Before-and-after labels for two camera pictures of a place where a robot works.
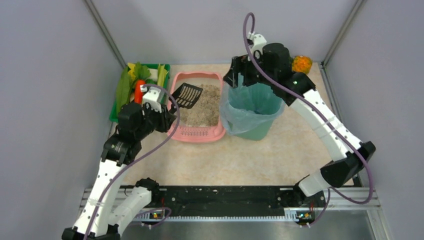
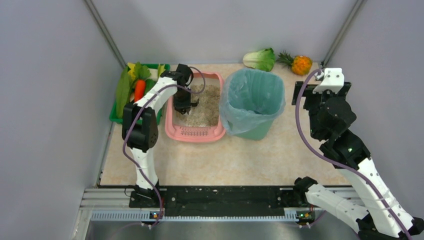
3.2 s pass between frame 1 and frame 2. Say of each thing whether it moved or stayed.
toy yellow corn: stayed
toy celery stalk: stayed
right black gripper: moved
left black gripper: moved
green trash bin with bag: stayed
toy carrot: stayed
